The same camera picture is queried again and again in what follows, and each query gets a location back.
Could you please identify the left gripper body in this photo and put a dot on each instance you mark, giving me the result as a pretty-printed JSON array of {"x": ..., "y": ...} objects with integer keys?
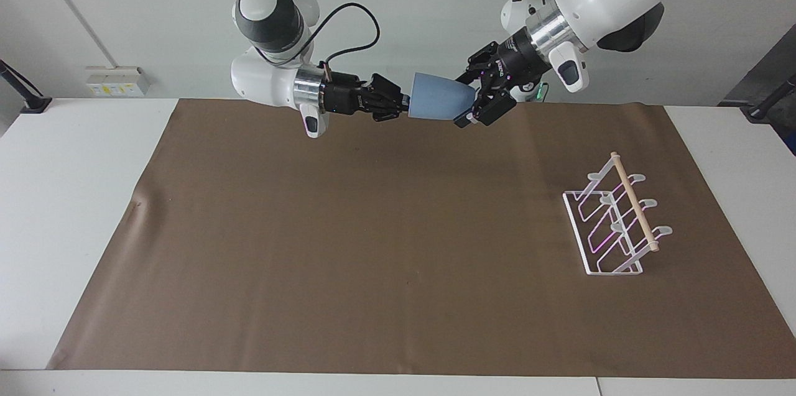
[{"x": 513, "y": 63}]

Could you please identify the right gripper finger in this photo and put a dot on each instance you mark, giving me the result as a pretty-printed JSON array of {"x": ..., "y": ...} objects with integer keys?
[
  {"x": 387, "y": 89},
  {"x": 388, "y": 110}
]

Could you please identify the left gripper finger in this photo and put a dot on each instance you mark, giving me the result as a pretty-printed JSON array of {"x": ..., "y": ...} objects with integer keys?
[
  {"x": 480, "y": 63},
  {"x": 493, "y": 107}
]

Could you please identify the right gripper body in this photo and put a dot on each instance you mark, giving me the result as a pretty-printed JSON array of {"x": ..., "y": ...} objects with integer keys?
[{"x": 345, "y": 97}]

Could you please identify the blue cup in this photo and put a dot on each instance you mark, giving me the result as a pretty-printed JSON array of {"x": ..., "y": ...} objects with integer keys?
[{"x": 438, "y": 96}]

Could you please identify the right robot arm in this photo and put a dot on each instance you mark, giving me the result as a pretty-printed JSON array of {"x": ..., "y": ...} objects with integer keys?
[{"x": 267, "y": 17}]

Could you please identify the white cup holder rack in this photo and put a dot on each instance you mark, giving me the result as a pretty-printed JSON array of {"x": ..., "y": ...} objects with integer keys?
[{"x": 633, "y": 200}]

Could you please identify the black stand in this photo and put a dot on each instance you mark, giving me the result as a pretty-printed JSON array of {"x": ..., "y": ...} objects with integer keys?
[
  {"x": 28, "y": 97},
  {"x": 766, "y": 105}
]

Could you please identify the white wall socket box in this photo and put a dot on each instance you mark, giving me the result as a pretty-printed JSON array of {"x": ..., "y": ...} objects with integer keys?
[{"x": 115, "y": 81}]

